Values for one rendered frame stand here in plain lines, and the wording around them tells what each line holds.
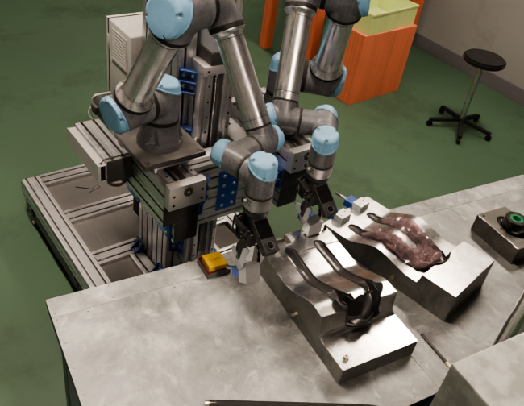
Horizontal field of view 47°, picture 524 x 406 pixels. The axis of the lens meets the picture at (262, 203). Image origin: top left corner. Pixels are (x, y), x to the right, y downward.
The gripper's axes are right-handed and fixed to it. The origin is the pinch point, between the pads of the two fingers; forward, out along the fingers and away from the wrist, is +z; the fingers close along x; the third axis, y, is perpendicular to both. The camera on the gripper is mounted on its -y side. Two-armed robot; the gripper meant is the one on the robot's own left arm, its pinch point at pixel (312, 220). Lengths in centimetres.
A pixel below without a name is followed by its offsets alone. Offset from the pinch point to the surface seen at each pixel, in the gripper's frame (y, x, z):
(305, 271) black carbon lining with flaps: -14.6, 10.7, 3.1
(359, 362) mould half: -47.5, 13.7, 0.0
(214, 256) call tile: 4.4, 32.2, 7.0
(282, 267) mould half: -10.8, 16.6, 2.1
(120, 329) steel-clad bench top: -10, 67, 4
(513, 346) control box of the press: -78, 23, -68
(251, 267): -12.3, 28.4, -6.8
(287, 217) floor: 84, -52, 116
